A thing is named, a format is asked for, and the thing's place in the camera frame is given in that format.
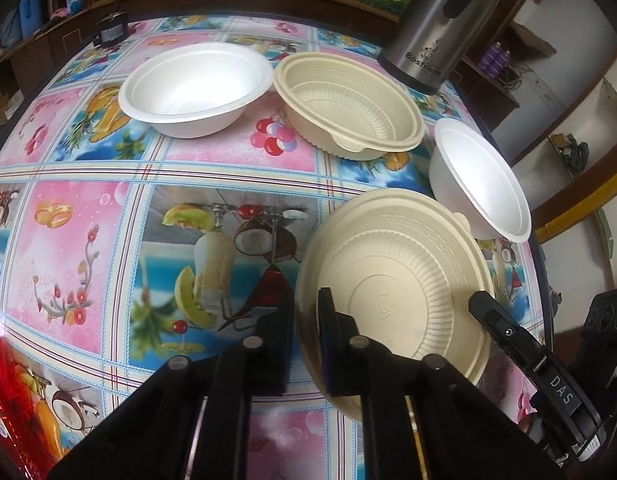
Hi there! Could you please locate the blue plastic container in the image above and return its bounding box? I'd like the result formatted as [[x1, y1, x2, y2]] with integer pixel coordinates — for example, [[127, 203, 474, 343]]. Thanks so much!
[[18, 0, 44, 39]]

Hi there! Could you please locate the small dark jar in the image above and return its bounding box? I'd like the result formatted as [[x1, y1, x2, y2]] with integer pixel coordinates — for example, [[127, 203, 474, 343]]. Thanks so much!
[[97, 12, 128, 46]]

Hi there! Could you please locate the small white foam bowl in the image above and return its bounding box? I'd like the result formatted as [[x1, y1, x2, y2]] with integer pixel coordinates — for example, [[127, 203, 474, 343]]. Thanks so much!
[[429, 118, 533, 244]]

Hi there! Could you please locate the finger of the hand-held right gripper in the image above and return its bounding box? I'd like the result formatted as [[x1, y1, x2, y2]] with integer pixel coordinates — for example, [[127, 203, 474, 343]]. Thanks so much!
[[467, 291, 598, 434]]

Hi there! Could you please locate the fruit printed tablecloth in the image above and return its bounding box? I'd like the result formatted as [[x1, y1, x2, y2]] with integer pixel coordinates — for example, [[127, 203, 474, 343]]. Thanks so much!
[[0, 15, 552, 480]]

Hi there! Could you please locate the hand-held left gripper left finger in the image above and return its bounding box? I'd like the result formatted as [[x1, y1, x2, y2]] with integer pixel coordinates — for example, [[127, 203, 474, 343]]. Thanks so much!
[[47, 302, 296, 480]]

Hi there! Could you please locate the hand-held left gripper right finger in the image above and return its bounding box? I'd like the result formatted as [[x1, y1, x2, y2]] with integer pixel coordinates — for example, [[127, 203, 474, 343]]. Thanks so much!
[[316, 287, 569, 480]]

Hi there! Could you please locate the beige plastic ribbed lid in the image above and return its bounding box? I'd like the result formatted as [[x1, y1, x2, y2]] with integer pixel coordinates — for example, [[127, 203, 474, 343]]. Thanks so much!
[[294, 189, 496, 419]]

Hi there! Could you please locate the beige plastic ribbed bowl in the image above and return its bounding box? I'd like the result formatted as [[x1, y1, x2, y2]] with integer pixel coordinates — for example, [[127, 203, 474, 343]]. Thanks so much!
[[273, 51, 426, 161]]

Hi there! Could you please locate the purple bottle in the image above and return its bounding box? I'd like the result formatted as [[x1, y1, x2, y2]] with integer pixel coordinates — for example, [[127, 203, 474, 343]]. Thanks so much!
[[477, 42, 512, 75]]

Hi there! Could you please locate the wooden shelf cabinet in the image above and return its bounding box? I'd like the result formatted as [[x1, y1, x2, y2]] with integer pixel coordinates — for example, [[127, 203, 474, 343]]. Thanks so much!
[[0, 0, 100, 128]]

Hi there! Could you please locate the large white foam bowl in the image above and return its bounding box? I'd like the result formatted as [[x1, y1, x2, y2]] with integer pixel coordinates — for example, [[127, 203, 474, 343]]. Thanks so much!
[[118, 42, 274, 139]]

